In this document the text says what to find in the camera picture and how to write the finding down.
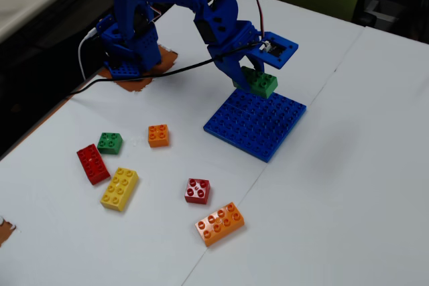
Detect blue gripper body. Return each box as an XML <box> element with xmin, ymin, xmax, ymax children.
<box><xmin>204</xmin><ymin>19</ymin><xmax>266</xmax><ymax>66</ymax></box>

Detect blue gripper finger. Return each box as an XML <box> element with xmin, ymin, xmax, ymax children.
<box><xmin>249</xmin><ymin>58</ymin><xmax>266</xmax><ymax>74</ymax></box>
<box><xmin>213</xmin><ymin>51</ymin><xmax>251</xmax><ymax>92</ymax></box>

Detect green 2x4 block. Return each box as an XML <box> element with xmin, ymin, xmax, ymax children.
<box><xmin>233</xmin><ymin>66</ymin><xmax>279</xmax><ymax>100</ymax></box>

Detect orange 2x2 block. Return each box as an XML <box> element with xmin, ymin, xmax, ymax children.
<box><xmin>147</xmin><ymin>124</ymin><xmax>170</xmax><ymax>149</ymax></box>

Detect red 2x2 block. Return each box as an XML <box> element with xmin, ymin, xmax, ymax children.
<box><xmin>184</xmin><ymin>177</ymin><xmax>211</xmax><ymax>206</ymax></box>

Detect green 2x2 block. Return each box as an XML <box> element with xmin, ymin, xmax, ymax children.
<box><xmin>97</xmin><ymin>132</ymin><xmax>123</xmax><ymax>155</ymax></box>

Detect orange 2x4 block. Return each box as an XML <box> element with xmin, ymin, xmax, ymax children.
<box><xmin>194</xmin><ymin>202</ymin><xmax>245</xmax><ymax>248</ymax></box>

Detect yellow 2x4 block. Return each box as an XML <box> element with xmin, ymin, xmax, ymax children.
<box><xmin>99</xmin><ymin>167</ymin><xmax>139</xmax><ymax>212</ymax></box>

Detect red 2x4 block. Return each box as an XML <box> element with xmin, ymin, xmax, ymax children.
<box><xmin>76</xmin><ymin>143</ymin><xmax>111</xmax><ymax>186</ymax></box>

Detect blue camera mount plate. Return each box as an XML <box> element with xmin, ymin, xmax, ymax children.
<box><xmin>250</xmin><ymin>31</ymin><xmax>300</xmax><ymax>69</ymax></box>

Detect blue 8x8 base plate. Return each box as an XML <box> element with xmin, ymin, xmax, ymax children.
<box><xmin>202</xmin><ymin>87</ymin><xmax>307</xmax><ymax>163</ymax></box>

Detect black cable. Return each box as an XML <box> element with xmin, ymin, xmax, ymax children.
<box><xmin>68</xmin><ymin>41</ymin><xmax>263</xmax><ymax>96</ymax></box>

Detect white cable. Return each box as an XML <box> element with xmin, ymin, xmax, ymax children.
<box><xmin>78</xmin><ymin>29</ymin><xmax>99</xmax><ymax>81</ymax></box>

